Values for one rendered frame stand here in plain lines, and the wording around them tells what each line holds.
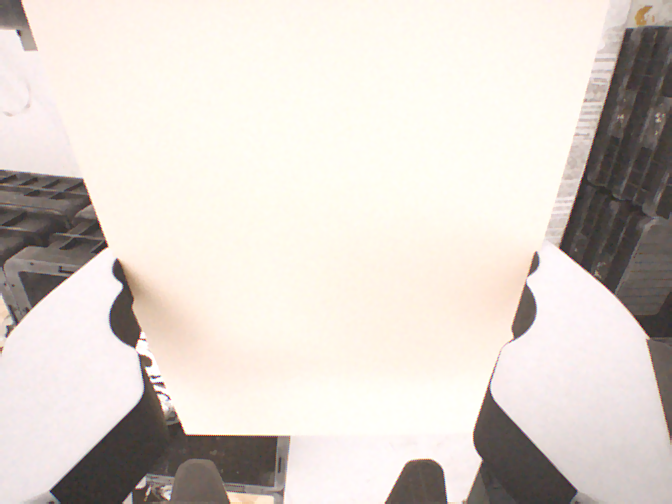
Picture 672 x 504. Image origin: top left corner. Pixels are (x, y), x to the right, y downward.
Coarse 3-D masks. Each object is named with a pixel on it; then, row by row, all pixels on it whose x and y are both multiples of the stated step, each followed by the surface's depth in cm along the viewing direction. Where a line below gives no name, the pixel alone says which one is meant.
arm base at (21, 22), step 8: (0, 0) 25; (8, 0) 26; (16, 0) 26; (0, 8) 26; (8, 8) 26; (16, 8) 27; (0, 16) 27; (8, 16) 27; (16, 16) 27; (24, 16) 28; (0, 24) 28; (8, 24) 28; (16, 24) 28; (24, 24) 29
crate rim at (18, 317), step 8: (0, 248) 34; (8, 248) 34; (0, 256) 33; (8, 256) 34; (0, 264) 33; (0, 272) 33; (0, 280) 34; (0, 288) 34; (8, 288) 34; (8, 296) 35; (8, 304) 35; (16, 304) 35; (16, 312) 36; (16, 320) 36
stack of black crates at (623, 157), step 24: (624, 48) 83; (648, 48) 76; (624, 72) 83; (648, 72) 77; (624, 96) 84; (648, 96) 76; (600, 120) 93; (624, 120) 84; (648, 120) 77; (600, 144) 92; (624, 144) 85; (648, 144) 77; (600, 168) 94; (624, 168) 84; (648, 168) 78; (624, 192) 86; (648, 192) 77
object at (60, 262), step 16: (16, 256) 33; (32, 256) 33; (48, 256) 33; (64, 256) 34; (80, 256) 34; (16, 272) 33; (48, 272) 33; (64, 272) 33; (16, 288) 34; (32, 304) 35; (224, 480) 53
